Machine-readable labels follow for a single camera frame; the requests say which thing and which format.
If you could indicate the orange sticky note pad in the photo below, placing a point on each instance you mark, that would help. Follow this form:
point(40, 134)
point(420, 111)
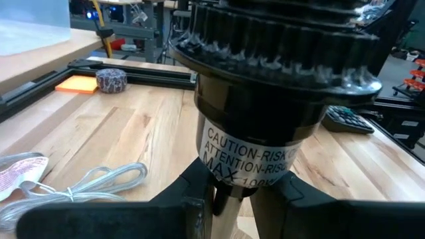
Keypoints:
point(78, 84)

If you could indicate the light wooden desk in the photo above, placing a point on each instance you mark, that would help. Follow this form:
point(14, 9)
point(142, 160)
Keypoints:
point(40, 59)

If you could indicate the clear plastic storage bin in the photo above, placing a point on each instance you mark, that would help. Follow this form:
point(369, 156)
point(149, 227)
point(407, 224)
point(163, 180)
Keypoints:
point(33, 26)

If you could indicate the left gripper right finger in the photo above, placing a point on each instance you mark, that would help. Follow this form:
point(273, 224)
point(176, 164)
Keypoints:
point(292, 212)

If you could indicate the black desk calculator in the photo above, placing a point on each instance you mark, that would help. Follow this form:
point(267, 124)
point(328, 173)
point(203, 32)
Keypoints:
point(347, 119)

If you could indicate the wooden base lamp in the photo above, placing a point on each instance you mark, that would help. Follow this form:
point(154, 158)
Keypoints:
point(259, 99)

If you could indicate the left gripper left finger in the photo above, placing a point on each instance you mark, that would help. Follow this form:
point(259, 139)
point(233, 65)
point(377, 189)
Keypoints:
point(196, 189)

